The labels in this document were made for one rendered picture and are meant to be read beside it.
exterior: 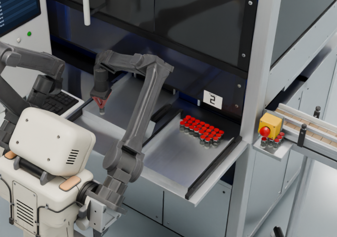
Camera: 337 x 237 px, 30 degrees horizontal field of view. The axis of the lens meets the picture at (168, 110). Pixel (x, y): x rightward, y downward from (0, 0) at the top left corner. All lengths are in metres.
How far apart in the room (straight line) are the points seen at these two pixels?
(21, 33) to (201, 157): 0.92
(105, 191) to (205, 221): 1.23
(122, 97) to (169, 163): 0.45
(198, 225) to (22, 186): 1.33
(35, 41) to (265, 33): 1.07
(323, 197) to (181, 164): 1.38
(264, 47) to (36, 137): 0.88
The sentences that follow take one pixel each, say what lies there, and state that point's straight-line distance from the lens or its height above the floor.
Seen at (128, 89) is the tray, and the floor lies 0.88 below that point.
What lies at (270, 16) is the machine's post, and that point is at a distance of 2.21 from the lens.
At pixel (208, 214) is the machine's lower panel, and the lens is 2.99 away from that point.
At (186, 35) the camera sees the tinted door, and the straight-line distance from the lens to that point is 2.45.
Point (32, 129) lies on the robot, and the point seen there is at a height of 1.36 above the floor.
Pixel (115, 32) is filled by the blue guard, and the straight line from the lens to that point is 2.68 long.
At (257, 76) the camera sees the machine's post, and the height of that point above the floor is 1.21.
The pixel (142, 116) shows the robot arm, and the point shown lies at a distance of 1.96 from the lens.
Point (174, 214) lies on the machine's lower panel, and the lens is 3.15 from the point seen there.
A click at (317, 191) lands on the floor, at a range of 3.67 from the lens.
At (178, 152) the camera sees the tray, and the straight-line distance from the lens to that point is 2.49.
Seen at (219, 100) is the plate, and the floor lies 1.03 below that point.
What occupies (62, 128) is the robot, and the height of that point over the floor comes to 1.39.
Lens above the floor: 2.60
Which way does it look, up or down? 40 degrees down
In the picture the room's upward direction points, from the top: 2 degrees clockwise
